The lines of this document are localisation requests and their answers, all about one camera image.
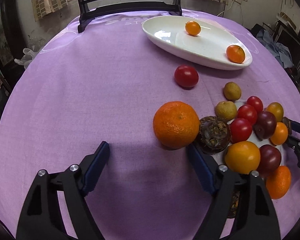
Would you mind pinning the yellow-orange round fruit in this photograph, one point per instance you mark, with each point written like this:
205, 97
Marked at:
242, 157

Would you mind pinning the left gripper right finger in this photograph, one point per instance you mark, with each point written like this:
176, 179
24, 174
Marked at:
255, 215

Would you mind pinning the small orange kumquat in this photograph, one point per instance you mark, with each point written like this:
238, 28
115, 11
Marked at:
192, 28

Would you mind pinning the large mandarin orange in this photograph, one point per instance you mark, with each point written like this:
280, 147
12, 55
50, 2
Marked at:
176, 124
278, 183

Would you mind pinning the olive-orange tomato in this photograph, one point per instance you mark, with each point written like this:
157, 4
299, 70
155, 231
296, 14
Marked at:
277, 110

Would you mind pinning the black framed painted screen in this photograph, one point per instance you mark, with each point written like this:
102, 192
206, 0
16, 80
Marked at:
87, 15

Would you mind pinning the small mandarin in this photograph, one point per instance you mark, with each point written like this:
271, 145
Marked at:
235, 54

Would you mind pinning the dark water chestnut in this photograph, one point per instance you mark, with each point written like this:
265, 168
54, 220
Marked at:
287, 123
234, 205
214, 135

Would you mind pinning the white oval plate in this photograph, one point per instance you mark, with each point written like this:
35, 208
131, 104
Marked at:
208, 48

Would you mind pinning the dark red plum front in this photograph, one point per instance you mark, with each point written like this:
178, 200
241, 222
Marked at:
270, 160

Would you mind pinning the small orange fruit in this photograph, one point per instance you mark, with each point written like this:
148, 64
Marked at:
280, 135

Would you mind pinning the white plastic bag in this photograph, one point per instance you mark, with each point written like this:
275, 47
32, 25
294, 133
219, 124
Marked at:
28, 57

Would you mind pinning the dark water chestnut front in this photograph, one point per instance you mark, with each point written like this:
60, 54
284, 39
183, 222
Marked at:
234, 205

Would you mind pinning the tan longan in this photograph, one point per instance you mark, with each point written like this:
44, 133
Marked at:
226, 110
232, 91

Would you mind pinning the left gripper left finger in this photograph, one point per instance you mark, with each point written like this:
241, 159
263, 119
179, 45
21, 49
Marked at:
41, 217

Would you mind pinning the red cherry tomato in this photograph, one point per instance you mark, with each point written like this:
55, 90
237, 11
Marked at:
248, 113
241, 130
255, 102

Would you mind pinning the red cherry tomato isolated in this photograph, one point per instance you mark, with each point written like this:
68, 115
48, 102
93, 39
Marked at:
186, 76

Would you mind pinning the large mandarin orange front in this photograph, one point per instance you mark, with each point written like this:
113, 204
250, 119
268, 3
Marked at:
278, 183

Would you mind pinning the purple tablecloth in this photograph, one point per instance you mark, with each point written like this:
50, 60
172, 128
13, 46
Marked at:
106, 84

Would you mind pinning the dark red plum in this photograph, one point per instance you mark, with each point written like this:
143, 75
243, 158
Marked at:
265, 125
270, 160

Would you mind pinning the tan longan front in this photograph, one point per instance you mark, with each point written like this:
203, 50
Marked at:
226, 110

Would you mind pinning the blue clothes pile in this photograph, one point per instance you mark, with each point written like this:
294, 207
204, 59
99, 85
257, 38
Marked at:
278, 50

